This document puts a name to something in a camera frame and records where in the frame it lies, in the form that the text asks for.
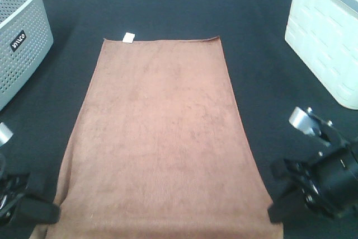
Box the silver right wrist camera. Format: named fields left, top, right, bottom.
left=289, top=107, right=331, bottom=147

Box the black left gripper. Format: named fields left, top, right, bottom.
left=1, top=154, right=61, bottom=227

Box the white plastic storage bin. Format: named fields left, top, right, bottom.
left=285, top=0, right=357, bottom=110

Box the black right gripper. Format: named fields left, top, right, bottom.
left=267, top=139, right=357, bottom=224

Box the white towel care label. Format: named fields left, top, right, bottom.
left=122, top=32, right=135, bottom=44

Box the grey perforated laundry basket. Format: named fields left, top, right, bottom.
left=1, top=0, right=54, bottom=108

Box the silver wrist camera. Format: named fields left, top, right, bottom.
left=0, top=122, right=13, bottom=146
left=289, top=107, right=331, bottom=147

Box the brown terry towel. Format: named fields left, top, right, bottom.
left=31, top=37, right=284, bottom=238

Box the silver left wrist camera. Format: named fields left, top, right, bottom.
left=0, top=122, right=13, bottom=146

